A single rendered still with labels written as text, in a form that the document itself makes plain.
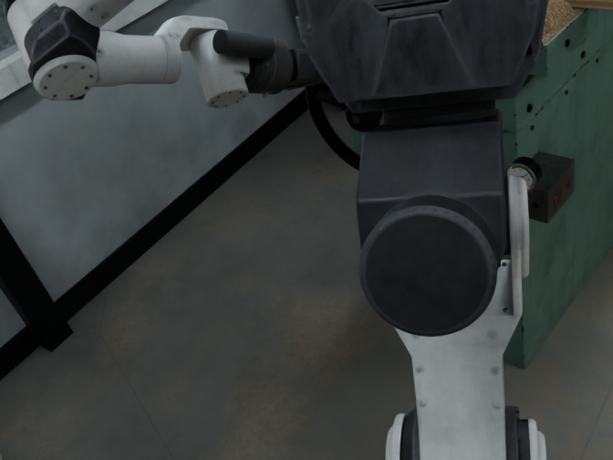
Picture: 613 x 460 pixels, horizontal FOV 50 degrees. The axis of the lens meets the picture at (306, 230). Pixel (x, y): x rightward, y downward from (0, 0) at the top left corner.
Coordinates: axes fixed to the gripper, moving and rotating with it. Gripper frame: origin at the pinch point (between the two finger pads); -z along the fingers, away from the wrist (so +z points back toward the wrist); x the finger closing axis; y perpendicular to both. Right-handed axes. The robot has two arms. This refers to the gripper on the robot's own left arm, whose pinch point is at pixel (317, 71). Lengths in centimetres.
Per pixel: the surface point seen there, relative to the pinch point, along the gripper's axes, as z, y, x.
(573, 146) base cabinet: -64, -16, 20
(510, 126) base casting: -32.5, -11.5, 19.9
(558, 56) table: -29.6, -0.3, 30.9
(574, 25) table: -33.2, 5.2, 32.5
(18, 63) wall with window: 2, 20, -111
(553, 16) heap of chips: -27.9, 6.3, 30.9
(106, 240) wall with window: -33, -36, -133
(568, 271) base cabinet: -83, -48, 10
